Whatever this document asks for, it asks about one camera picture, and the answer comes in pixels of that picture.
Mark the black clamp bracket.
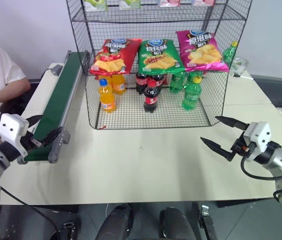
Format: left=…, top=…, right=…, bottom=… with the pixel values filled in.
left=197, top=204, right=219, bottom=240

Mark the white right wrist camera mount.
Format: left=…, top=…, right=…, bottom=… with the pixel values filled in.
left=242, top=121, right=273, bottom=161

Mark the pink snack box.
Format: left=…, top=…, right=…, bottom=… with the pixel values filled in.
left=190, top=0, right=217, bottom=7
left=156, top=0, right=182, bottom=7

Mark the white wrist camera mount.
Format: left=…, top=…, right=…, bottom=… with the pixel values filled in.
left=242, top=121, right=273, bottom=161
left=0, top=112, right=30, bottom=158

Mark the orange soda bottle blue cap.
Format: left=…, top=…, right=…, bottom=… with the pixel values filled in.
left=98, top=78, right=118, bottom=114

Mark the black wire mesh rack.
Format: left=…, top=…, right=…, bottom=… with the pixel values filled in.
left=65, top=0, right=254, bottom=130

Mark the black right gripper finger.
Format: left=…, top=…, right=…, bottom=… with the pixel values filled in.
left=214, top=115, right=250, bottom=131
left=200, top=136, right=234, bottom=162

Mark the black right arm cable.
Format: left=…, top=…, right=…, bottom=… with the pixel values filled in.
left=240, top=143, right=282, bottom=198

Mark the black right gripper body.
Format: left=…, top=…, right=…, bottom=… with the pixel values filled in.
left=229, top=131, right=255, bottom=159

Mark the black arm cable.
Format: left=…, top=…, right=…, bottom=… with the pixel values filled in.
left=0, top=186, right=60, bottom=240
left=240, top=143, right=282, bottom=198

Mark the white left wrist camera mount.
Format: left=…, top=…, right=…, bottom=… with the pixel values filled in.
left=0, top=112, right=30, bottom=158

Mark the green conveyor belt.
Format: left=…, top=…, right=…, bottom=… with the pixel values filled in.
left=16, top=49, right=91, bottom=165

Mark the green soda bottle yellow cap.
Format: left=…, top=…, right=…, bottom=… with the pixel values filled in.
left=221, top=40, right=240, bottom=71
left=181, top=76, right=203, bottom=111

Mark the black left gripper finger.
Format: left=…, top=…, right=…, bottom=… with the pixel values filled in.
left=40, top=127, right=63, bottom=148
left=26, top=114, right=44, bottom=128

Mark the red chips bag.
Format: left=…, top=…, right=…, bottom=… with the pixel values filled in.
left=88, top=37, right=143, bottom=77

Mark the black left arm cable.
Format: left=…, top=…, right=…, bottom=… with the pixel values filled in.
left=0, top=186, right=60, bottom=240

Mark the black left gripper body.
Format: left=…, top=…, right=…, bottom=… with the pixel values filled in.
left=18, top=131, right=43, bottom=154

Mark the magenta chips bag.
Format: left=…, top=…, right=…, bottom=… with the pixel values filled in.
left=175, top=29, right=231, bottom=73

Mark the green snack box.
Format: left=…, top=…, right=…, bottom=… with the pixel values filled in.
left=83, top=0, right=109, bottom=12
left=118, top=0, right=142, bottom=11

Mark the dark rounded shape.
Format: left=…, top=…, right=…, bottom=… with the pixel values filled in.
left=96, top=203, right=135, bottom=240
left=158, top=206, right=197, bottom=240

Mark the cola bottle red cap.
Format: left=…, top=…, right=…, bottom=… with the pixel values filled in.
left=143, top=79, right=163, bottom=114

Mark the green chips bag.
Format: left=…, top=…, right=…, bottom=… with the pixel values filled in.
left=136, top=38, right=187, bottom=75

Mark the white marker pen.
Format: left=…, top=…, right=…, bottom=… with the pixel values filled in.
left=232, top=72, right=255, bottom=81

